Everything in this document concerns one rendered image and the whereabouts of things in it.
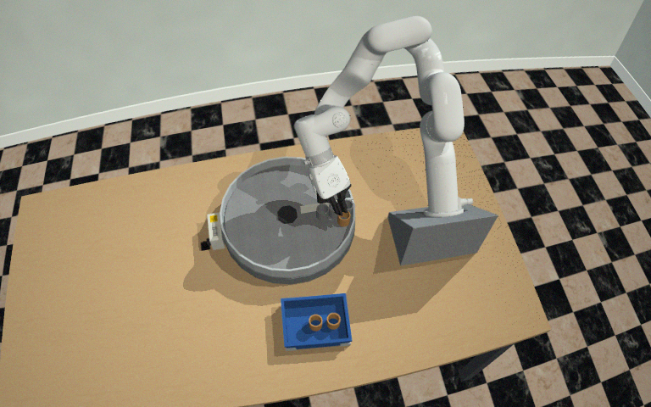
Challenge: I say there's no bronze bushing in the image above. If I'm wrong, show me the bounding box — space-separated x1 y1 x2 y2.
326 313 341 330
337 211 350 227
309 315 322 331

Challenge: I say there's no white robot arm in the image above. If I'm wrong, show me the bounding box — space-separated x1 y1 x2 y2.
294 16 473 217

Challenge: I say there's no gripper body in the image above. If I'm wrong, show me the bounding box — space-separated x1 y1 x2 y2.
308 155 350 199

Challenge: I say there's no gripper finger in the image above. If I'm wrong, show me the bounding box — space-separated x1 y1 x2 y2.
317 193 343 216
337 184 352 213

